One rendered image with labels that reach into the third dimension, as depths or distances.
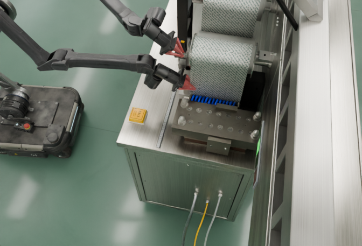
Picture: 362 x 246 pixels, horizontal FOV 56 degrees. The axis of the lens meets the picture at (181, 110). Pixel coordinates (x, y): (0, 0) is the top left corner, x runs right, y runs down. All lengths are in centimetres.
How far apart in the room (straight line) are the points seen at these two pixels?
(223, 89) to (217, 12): 33
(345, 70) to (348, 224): 52
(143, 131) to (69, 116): 105
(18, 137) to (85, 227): 78
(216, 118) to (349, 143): 63
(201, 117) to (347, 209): 75
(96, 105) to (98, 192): 75
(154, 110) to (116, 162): 98
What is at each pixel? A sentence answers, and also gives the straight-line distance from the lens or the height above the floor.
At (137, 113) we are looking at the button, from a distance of 166.
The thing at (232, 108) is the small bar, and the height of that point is 105.
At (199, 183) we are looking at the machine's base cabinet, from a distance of 183.
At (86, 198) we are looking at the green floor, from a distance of 252.
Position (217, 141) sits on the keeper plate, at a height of 102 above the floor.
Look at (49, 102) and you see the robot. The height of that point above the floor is 26.
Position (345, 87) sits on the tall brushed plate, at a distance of 121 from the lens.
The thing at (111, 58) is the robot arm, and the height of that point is 122.
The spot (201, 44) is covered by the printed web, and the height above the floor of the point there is 131.
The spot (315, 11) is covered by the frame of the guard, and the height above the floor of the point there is 169.
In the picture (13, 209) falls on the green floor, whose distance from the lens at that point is 267.
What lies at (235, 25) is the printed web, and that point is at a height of 127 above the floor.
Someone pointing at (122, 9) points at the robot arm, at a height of 139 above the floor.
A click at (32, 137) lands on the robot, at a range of 258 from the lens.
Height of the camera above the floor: 230
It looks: 56 degrees down
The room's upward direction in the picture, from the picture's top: straight up
